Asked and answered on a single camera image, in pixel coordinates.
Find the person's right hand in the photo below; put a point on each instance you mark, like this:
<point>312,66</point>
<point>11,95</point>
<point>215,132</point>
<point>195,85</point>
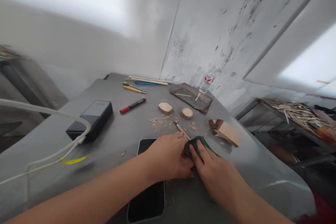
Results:
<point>214,169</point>

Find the person's left hand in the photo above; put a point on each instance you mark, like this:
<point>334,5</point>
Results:
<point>165,157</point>

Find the green sanding cloth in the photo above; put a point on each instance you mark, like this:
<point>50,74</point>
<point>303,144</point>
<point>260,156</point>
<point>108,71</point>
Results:
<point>191,144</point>

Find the scatter of wood shavings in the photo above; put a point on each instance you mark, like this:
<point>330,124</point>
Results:
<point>160,123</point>

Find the light wooden block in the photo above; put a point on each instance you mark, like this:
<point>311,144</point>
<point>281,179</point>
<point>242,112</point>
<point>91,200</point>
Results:
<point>229,134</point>

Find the dark brown wood pieces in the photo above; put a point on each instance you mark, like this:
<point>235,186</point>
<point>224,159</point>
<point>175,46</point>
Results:
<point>214,127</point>

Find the large round wood slice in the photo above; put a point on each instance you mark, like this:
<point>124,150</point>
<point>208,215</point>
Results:
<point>165,108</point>

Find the small round wood slice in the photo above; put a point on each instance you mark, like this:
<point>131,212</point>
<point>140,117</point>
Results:
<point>186,113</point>

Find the black smartphone with white case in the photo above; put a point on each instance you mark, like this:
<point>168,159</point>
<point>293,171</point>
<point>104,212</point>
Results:
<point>147,203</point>

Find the brown rectangular tray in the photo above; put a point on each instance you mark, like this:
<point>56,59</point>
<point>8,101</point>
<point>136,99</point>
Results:
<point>190,102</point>

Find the red marker pen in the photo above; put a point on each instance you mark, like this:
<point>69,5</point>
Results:
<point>132,106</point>

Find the thin wooden stick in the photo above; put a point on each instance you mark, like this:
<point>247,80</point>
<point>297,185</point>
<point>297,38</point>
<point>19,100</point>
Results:
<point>183,94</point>

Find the metal rack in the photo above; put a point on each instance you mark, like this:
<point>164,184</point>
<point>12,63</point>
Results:
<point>265,127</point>

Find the small wooden spoon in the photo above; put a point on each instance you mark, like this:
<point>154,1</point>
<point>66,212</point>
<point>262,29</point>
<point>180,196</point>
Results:
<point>198,97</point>

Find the blue pen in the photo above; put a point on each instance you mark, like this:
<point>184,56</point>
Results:
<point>146,83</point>

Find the yellow utility knife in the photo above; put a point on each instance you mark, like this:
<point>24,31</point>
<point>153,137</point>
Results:
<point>134,87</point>

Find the bundle of long wooden sticks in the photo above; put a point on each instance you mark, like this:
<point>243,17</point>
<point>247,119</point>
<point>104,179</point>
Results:
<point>148,79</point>

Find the black power bank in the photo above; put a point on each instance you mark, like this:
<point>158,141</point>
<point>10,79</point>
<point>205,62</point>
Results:
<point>92,119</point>

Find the clear plastic water bottle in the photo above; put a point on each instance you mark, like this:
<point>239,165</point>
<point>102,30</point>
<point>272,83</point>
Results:
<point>206,83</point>

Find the yellow tape strip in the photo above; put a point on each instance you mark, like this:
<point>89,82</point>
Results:
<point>74,159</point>

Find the pile of wooden sticks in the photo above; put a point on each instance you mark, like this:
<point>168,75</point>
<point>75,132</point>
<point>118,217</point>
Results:
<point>299,113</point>

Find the person's body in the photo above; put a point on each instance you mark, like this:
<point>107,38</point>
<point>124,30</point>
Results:
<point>320,208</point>

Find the grey shelf unit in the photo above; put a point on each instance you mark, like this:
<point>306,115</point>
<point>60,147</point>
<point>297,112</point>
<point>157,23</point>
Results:
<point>23,87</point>

